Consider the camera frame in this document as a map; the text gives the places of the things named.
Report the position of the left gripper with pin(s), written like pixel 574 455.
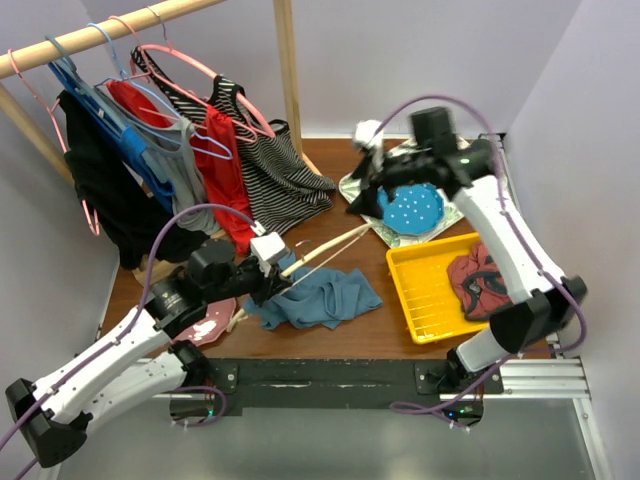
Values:
pixel 269 283

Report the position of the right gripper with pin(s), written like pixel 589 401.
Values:
pixel 370 176

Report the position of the cream hanger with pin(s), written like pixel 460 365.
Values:
pixel 356 233

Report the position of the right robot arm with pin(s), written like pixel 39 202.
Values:
pixel 543 299

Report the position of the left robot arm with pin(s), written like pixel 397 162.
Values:
pixel 143 355

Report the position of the striped tank top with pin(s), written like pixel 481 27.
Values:
pixel 283 191

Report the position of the red tank top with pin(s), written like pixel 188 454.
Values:
pixel 223 179

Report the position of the grey tank top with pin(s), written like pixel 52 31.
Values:
pixel 172 159

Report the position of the light blue hanger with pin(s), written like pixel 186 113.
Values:
pixel 199 130

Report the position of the maroon tank top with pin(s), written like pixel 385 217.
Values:
pixel 478 284

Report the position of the pink hanger with black top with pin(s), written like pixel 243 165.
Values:
pixel 55 120

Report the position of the black tank top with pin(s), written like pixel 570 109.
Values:
pixel 114 180

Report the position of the royal blue tank top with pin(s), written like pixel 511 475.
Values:
pixel 133 150

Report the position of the pink hanger with striped top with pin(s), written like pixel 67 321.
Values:
pixel 264 129

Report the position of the grey blue hanger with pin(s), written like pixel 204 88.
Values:
pixel 89 97

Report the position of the pink dotted plate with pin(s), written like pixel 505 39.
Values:
pixel 207 330

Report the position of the blue dotted plate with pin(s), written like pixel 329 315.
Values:
pixel 414 210

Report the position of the wooden clothes rack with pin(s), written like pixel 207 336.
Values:
pixel 86 38

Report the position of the floral serving tray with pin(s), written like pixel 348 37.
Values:
pixel 452 215

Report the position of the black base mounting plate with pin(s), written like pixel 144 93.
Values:
pixel 326 383

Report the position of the yellow plastic bin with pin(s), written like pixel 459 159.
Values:
pixel 431 308

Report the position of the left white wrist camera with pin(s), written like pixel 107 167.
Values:
pixel 269 248

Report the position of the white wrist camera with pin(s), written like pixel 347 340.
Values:
pixel 368 139
pixel 269 248

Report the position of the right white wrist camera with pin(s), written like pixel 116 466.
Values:
pixel 368 139

